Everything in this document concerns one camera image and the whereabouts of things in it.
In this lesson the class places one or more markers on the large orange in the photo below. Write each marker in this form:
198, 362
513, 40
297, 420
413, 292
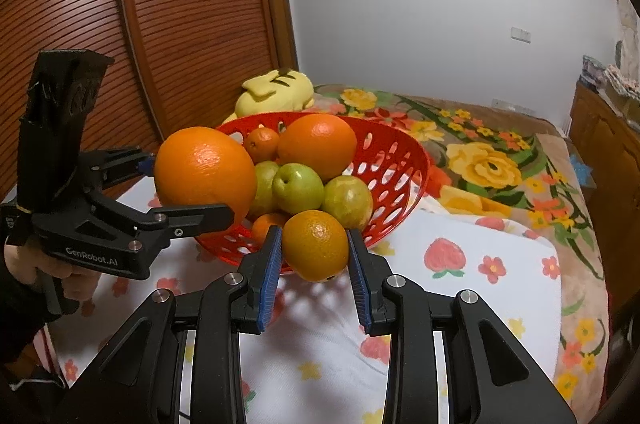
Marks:
200, 168
317, 143

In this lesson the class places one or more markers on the person's left hand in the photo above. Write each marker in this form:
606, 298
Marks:
22, 264

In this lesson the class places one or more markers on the pink striped clothing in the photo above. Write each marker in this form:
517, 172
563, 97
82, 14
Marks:
32, 356

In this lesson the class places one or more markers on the medium orange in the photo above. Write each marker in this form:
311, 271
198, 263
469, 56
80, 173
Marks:
315, 246

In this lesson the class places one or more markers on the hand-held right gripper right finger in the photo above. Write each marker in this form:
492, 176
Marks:
357, 279

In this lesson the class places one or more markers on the person's left forearm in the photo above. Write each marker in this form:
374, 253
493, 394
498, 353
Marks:
20, 319

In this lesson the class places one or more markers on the red plastic basket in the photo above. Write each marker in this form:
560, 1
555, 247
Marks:
410, 147

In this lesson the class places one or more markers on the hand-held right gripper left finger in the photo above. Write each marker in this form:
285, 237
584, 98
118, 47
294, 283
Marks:
270, 274

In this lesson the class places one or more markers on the small orange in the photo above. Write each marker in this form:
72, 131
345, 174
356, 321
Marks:
265, 226
262, 143

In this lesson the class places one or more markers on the yellow plush toy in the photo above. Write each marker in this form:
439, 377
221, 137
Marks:
280, 93

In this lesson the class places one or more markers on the wooden cabinet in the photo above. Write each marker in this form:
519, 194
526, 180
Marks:
605, 153

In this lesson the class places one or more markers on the yellow-green plum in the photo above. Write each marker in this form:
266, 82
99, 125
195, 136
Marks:
264, 189
347, 201

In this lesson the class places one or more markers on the green apple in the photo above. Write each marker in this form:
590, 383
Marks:
297, 189

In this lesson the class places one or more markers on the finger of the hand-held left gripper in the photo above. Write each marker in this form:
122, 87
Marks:
195, 218
115, 163

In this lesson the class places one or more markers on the white flowered cloth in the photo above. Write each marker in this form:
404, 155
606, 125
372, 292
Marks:
325, 344

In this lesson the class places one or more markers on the white wall socket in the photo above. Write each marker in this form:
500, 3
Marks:
505, 103

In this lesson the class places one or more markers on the pile of assorted clutter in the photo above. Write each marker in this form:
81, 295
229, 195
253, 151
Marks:
617, 78

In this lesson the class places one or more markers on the white wall switch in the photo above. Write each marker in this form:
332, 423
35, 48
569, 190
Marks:
520, 33

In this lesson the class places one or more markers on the ribbed wooden wardrobe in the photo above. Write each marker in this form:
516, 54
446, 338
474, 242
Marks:
200, 3

